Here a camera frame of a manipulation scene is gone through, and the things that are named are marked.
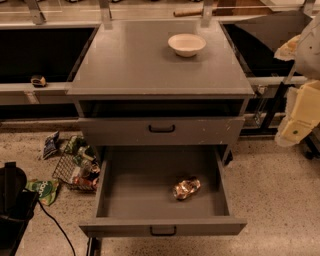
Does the crushed orange can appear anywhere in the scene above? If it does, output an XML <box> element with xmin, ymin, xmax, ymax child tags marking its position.
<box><xmin>172</xmin><ymin>177</ymin><xmax>201</xmax><ymax>200</ymax></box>

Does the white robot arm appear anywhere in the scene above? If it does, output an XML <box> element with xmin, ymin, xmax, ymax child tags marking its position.
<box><xmin>274</xmin><ymin>15</ymin><xmax>320</xmax><ymax>147</ymax></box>

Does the grey drawer cabinet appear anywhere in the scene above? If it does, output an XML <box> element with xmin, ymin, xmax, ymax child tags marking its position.
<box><xmin>68</xmin><ymin>20</ymin><xmax>253</xmax><ymax>160</ymax></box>

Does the open grey middle drawer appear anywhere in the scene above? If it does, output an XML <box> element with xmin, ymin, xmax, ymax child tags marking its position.
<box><xmin>80</xmin><ymin>146</ymin><xmax>247</xmax><ymax>237</ymax></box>

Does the closed grey upper drawer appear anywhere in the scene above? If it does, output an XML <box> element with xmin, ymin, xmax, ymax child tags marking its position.
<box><xmin>78</xmin><ymin>117</ymin><xmax>244</xmax><ymax>146</ymax></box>

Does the white bowl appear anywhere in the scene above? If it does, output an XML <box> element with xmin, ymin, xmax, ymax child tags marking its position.
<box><xmin>168</xmin><ymin>34</ymin><xmax>206</xmax><ymax>58</ymax></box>

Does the blue snack bag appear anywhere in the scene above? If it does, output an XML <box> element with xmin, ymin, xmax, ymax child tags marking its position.
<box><xmin>43</xmin><ymin>131</ymin><xmax>60</xmax><ymax>159</ymax></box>

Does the wooden stick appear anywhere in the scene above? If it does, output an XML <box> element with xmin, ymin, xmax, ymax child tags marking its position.
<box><xmin>173</xmin><ymin>9</ymin><xmax>202</xmax><ymax>17</ymax></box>

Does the green snack bag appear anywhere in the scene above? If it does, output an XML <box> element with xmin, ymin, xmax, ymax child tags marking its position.
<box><xmin>26</xmin><ymin>179</ymin><xmax>59</xmax><ymax>206</ymax></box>

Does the yellow tape measure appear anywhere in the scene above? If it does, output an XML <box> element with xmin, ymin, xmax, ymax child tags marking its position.
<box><xmin>31</xmin><ymin>75</ymin><xmax>47</xmax><ymax>88</ymax></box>

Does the black tray stand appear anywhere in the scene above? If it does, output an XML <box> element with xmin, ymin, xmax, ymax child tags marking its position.
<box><xmin>234</xmin><ymin>9</ymin><xmax>320</xmax><ymax>161</ymax></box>

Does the wire basket with items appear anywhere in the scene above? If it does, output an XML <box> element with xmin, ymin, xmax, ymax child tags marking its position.
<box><xmin>53</xmin><ymin>135</ymin><xmax>100</xmax><ymax>192</ymax></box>

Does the black device with cable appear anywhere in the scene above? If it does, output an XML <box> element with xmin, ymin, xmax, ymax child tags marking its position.
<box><xmin>0</xmin><ymin>161</ymin><xmax>77</xmax><ymax>256</ymax></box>

